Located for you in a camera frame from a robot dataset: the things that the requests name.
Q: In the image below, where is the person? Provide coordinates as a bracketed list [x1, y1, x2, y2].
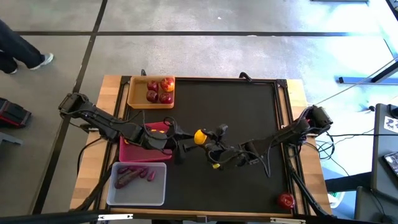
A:
[0, 18, 54, 75]

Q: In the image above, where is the black metal table frame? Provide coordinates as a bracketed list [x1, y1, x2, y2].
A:
[73, 74, 333, 218]

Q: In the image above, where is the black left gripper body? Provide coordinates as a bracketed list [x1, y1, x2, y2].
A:
[143, 123, 187, 165]

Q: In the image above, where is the black desk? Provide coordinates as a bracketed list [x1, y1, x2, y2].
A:
[371, 102, 398, 203]

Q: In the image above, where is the grey metal bracket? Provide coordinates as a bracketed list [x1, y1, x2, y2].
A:
[0, 132, 24, 146]

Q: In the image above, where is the black cable bundle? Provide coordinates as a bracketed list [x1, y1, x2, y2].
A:
[310, 130, 352, 178]

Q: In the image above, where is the black diagonal stand leg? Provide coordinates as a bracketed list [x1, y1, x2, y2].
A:
[371, 60, 398, 83]

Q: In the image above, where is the white and green item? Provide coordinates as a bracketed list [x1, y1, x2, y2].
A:
[328, 191, 346, 208]

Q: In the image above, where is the purple sweet potato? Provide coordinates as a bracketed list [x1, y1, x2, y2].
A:
[114, 167, 146, 190]

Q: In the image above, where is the black overhead gantry bar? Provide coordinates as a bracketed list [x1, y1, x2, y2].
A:
[0, 210, 398, 224]

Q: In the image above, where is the white patterned sticker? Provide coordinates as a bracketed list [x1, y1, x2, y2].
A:
[383, 115, 398, 134]

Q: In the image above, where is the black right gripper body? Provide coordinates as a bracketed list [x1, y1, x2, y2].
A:
[210, 123, 251, 171]

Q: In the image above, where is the pink plastic basket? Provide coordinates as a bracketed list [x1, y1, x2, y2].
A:
[119, 121, 173, 163]

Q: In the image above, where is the white cord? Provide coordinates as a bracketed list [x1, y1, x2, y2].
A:
[307, 57, 398, 108]

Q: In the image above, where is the red and yellow apple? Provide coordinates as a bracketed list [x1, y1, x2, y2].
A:
[160, 77, 175, 93]

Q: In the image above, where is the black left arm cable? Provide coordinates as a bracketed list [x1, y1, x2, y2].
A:
[123, 110, 180, 156]

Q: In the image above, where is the black table mat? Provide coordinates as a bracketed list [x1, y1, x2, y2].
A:
[126, 77, 292, 215]

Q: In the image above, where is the silver gantry bracket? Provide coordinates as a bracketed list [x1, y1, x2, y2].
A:
[97, 213, 134, 222]
[269, 217, 307, 224]

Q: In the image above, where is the clear plastic basket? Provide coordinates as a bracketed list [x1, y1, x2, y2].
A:
[106, 161, 168, 207]

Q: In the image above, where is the red and black case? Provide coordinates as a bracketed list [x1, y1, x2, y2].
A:
[0, 97, 32, 128]

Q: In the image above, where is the black floor cable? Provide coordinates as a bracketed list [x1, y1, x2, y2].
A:
[76, 136, 105, 175]

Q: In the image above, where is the blue metal bar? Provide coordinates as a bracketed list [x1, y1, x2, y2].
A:
[338, 76, 398, 85]

